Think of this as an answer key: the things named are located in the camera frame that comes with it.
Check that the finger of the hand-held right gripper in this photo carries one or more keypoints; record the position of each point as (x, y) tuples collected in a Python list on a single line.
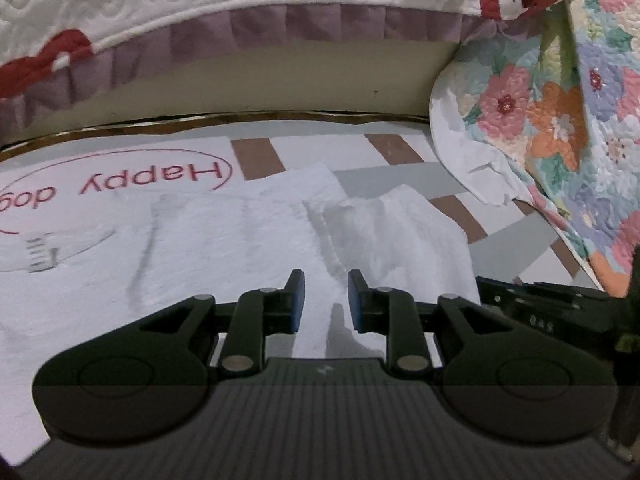
[(505, 295)]

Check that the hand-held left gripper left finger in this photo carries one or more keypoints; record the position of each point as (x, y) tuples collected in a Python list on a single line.
[(300, 305)]

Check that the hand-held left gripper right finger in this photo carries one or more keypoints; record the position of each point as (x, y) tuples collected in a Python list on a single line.
[(354, 305)]

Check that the white knit garment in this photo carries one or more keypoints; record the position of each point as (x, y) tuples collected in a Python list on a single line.
[(390, 240)]

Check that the floral patchwork quilt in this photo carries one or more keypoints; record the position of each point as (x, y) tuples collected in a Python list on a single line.
[(560, 120)]

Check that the beige bed base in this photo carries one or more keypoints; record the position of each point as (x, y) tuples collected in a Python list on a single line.
[(325, 80)]

